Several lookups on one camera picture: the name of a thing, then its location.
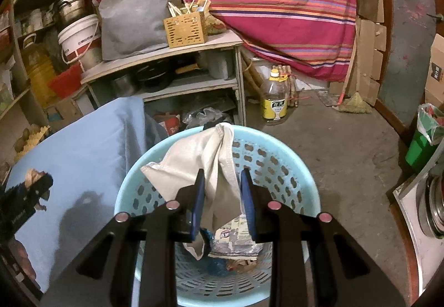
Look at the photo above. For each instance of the red plastic basin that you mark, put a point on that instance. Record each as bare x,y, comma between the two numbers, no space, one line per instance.
66,83

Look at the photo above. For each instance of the silver printed snack packet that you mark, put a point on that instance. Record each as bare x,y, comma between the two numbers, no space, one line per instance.
229,239

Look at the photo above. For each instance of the bunch of wooden chopsticks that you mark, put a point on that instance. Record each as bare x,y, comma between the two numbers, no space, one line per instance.
189,7

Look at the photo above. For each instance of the white plastic bucket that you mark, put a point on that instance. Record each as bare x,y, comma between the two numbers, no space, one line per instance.
81,38

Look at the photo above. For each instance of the straw broom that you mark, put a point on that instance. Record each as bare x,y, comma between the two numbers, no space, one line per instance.
353,104

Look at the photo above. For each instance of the steel pot with lid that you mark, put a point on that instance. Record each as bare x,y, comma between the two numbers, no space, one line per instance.
433,204

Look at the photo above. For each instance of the green trash bin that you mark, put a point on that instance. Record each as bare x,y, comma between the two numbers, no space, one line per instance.
421,144

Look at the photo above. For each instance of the large metal pot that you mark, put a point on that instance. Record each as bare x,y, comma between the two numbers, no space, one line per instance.
73,7

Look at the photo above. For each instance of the small cardboard box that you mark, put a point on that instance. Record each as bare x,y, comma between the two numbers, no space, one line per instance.
64,111

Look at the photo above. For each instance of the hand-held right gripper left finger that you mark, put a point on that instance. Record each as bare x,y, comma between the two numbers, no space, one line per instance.
198,204

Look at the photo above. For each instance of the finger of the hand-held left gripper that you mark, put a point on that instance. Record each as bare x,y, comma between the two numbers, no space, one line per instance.
43,187

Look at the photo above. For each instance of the black cooking pot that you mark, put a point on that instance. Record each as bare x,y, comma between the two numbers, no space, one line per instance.
152,77

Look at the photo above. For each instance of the large cardboard box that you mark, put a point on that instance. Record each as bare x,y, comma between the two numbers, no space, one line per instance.
436,67

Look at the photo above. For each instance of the tall curved wall shelf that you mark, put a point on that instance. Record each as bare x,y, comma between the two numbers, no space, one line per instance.
17,50

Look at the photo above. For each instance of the clear plastic bags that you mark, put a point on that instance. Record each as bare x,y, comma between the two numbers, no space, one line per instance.
206,117

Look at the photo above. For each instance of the bamboo chopstick holder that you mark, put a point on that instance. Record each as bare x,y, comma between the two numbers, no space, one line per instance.
185,31

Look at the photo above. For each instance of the beige cloth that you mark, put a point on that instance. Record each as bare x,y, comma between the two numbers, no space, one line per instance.
215,154

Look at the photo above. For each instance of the bundle of wooden sticks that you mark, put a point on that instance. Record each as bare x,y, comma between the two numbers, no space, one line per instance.
289,83

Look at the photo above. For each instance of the stack of flattened cardboard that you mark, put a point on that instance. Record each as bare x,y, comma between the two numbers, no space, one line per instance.
371,50

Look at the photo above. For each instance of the yellow egg tray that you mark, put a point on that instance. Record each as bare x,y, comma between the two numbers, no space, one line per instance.
36,137

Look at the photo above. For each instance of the red and white bag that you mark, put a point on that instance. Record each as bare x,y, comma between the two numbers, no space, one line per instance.
170,124

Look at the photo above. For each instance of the grey fabric bag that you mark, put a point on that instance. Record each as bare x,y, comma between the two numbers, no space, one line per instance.
135,22

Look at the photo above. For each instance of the pile of potatoes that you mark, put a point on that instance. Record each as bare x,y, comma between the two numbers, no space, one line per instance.
23,137

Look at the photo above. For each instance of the clear oil bottle yellow label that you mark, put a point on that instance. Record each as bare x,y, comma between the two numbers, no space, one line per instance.
274,100

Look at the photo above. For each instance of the blue tablecloth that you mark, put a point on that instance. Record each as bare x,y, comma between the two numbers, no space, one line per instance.
86,161

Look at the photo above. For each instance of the yellow oil jug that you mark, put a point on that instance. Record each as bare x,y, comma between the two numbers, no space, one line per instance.
40,71

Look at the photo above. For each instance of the small metal pot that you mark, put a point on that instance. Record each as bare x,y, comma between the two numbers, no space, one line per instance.
123,84

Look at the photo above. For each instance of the grey wooden shelf unit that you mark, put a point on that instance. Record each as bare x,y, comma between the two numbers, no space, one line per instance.
194,85

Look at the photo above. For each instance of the light blue plastic basket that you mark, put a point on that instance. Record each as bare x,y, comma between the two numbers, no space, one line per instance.
277,168

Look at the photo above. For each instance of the blue plastic bag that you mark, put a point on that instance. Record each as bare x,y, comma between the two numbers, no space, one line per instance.
218,267

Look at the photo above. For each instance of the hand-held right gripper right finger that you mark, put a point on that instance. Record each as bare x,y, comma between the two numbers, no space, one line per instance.
248,210

